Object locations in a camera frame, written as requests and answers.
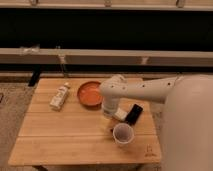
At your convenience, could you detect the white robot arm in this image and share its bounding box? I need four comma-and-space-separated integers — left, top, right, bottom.
100, 75, 213, 171

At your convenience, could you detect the white rectangular box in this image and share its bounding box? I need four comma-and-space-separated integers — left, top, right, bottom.
114, 108, 127, 121

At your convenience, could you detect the orange bowl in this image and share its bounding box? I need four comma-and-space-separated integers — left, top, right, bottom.
77, 81, 103, 107

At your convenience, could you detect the black smartphone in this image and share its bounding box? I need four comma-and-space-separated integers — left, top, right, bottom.
125, 104, 143, 125

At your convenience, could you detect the white paper cup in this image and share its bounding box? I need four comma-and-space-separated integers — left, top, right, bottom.
112, 123, 134, 146

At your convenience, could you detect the wooden table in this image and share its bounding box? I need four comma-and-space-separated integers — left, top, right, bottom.
8, 78, 161, 166

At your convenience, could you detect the white carton bottle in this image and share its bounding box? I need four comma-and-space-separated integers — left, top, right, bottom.
50, 82, 70, 110

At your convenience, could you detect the metal rail frame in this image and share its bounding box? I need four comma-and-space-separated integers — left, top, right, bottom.
0, 47, 213, 67

